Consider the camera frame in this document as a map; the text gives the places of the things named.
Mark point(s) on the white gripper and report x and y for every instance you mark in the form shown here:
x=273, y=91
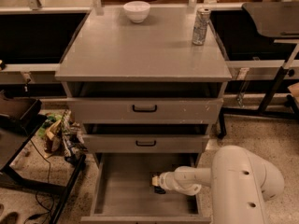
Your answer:
x=163, y=181

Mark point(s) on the dark blue rxbar wrapper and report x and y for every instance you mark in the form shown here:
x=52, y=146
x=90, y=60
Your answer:
x=158, y=189

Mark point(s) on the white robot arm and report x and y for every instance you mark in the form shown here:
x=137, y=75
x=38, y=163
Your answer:
x=240, y=181

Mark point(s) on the grey bottom drawer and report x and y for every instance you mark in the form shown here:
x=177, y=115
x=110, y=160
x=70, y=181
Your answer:
x=124, y=194

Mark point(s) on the grey drawer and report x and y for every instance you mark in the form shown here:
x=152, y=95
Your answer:
x=146, y=138
x=146, y=102
x=124, y=194

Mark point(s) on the grey middle drawer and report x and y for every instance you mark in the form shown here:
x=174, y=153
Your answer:
x=146, y=138

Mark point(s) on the grey drawer cabinet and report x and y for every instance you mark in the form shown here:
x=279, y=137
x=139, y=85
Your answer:
x=110, y=48

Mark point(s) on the grey top drawer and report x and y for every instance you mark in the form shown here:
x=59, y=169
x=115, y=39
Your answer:
x=146, y=102

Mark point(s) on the pile of snack bags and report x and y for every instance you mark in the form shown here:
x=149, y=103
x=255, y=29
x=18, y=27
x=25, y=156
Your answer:
x=61, y=133

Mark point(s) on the black cart on left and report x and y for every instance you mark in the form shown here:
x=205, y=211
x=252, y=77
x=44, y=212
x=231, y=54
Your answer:
x=19, y=121

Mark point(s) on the white ceramic bowl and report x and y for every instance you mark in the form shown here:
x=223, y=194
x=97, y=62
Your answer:
x=137, y=11

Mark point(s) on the silver drink can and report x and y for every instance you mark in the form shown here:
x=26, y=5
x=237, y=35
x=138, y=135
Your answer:
x=200, y=26

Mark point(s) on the aluminium frame rail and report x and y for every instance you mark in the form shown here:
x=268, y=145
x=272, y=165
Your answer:
x=39, y=73

